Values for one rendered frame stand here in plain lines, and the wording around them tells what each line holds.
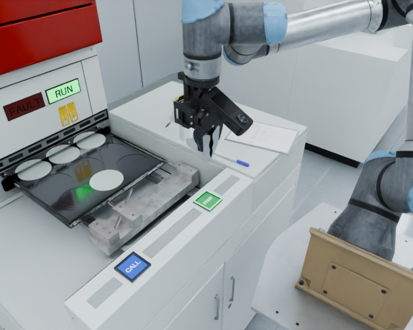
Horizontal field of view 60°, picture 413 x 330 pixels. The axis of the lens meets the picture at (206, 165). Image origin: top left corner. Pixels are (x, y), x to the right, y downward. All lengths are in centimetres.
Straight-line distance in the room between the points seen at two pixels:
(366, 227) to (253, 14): 51
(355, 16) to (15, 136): 96
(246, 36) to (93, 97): 73
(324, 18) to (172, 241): 60
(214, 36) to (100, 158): 68
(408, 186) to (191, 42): 49
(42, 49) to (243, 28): 61
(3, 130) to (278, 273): 86
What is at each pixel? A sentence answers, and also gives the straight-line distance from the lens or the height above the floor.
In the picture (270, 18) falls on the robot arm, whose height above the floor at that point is 141.
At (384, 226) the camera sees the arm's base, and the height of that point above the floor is 101.
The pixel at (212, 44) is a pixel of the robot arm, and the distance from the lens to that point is 69.
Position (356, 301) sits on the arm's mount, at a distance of 90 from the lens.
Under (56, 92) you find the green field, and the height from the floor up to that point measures 110.
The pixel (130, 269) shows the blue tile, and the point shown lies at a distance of 80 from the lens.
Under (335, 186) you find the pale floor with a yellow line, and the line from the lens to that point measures 261.
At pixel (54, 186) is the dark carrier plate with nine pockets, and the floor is 90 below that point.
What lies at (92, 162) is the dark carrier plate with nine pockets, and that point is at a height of 90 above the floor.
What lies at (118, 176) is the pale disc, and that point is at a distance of 113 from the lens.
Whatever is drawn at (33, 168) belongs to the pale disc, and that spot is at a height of 90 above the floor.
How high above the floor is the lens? 159
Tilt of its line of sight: 37 degrees down
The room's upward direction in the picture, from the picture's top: straight up
